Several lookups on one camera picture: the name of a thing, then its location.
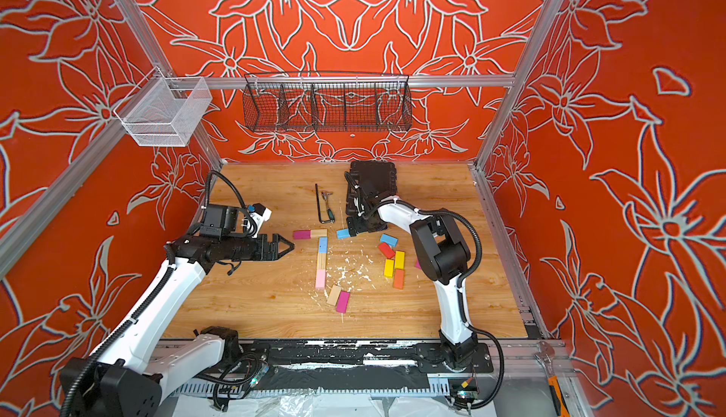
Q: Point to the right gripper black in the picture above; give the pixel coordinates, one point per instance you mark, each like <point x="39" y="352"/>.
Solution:
<point x="363" y="224"/>

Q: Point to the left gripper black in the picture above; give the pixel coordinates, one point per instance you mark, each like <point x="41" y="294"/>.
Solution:
<point x="274" y="254"/>

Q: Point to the light blue block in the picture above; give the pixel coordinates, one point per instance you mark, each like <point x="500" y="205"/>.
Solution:
<point x="389" y="240"/>
<point x="342" y="234"/>

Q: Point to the natural wood block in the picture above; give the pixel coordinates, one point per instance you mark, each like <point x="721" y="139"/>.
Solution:
<point x="334" y="295"/>
<point x="321" y="263"/>
<point x="318" y="233"/>

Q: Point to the black plastic tool case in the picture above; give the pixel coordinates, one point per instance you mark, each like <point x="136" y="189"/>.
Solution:
<point x="369" y="183"/>

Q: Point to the pink block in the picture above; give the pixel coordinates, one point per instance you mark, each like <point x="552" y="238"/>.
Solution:
<point x="320" y="279"/>

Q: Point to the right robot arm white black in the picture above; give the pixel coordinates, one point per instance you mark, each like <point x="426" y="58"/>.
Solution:
<point x="448" y="249"/>

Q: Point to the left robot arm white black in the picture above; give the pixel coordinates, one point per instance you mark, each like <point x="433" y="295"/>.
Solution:
<point x="119" y="377"/>

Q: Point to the black hex key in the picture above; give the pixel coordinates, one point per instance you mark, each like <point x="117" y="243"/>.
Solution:
<point x="320" y="212"/>

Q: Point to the red block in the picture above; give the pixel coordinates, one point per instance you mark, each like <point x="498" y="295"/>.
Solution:
<point x="386" y="250"/>

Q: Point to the yellow block lower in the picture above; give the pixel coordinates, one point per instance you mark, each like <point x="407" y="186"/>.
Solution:
<point x="389" y="268"/>

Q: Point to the yellow block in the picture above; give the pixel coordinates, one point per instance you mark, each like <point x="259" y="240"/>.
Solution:
<point x="389" y="268"/>
<point x="399" y="260"/>

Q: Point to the yellow block upper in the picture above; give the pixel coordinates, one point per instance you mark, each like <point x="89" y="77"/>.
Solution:
<point x="399" y="260"/>

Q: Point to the orange block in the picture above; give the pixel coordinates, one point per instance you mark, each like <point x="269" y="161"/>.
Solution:
<point x="399" y="279"/>

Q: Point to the green handled ratchet wrench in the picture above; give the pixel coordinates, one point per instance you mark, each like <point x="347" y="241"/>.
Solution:
<point x="328" y="206"/>

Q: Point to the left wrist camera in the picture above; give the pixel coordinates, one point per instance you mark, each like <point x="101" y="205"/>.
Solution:
<point x="257" y="215"/>

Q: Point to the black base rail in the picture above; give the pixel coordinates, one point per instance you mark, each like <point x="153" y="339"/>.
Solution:
<point x="421" y="355"/>

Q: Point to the black wire basket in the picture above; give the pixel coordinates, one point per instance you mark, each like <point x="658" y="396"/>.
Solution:
<point x="337" y="103"/>

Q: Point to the white wire basket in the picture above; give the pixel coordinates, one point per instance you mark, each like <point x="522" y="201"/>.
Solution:
<point x="159" y="115"/>

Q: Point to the orange handled tool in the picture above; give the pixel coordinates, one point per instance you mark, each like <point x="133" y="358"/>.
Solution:
<point x="558" y="398"/>

